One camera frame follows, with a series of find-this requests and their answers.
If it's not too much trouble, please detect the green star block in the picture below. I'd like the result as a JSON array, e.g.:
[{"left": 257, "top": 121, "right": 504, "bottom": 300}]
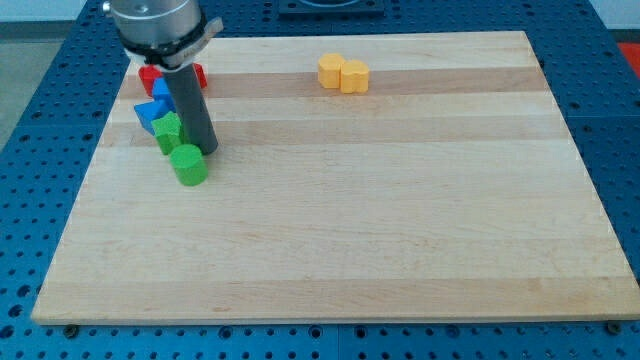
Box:
[{"left": 151, "top": 112, "right": 187, "bottom": 155}]

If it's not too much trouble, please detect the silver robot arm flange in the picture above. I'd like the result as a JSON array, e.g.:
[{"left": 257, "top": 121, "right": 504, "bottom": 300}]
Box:
[{"left": 102, "top": 0, "right": 224, "bottom": 72}]

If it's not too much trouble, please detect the blue triangle block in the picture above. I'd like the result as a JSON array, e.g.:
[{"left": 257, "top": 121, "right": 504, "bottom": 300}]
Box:
[{"left": 134, "top": 100, "right": 172, "bottom": 136}]

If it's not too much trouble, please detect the wooden board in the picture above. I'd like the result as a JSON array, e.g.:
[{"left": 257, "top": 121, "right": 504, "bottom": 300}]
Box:
[{"left": 32, "top": 31, "right": 639, "bottom": 325}]

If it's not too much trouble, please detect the yellow heart block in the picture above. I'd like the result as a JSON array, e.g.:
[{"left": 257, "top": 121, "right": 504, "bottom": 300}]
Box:
[{"left": 340, "top": 60, "right": 370, "bottom": 94}]

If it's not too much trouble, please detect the yellow hexagon block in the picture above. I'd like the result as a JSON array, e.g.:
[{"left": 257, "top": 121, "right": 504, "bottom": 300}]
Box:
[{"left": 317, "top": 53, "right": 345, "bottom": 89}]

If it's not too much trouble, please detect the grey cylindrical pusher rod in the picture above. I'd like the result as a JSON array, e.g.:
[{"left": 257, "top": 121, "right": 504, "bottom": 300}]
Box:
[{"left": 163, "top": 65, "right": 218, "bottom": 155}]

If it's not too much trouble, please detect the green cylinder block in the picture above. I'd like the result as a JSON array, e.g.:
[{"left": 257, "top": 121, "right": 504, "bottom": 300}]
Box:
[{"left": 169, "top": 144, "right": 208, "bottom": 186}]

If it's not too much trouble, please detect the red block behind rod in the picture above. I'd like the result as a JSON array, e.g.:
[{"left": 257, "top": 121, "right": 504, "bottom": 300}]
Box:
[{"left": 193, "top": 63, "right": 208, "bottom": 89}]

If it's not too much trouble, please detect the blue cube block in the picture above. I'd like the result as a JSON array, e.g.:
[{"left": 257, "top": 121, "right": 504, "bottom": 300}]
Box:
[{"left": 151, "top": 77, "right": 176, "bottom": 112}]

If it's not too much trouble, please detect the red cylinder block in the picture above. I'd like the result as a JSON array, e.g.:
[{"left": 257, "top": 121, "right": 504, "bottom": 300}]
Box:
[{"left": 138, "top": 65, "right": 162, "bottom": 97}]

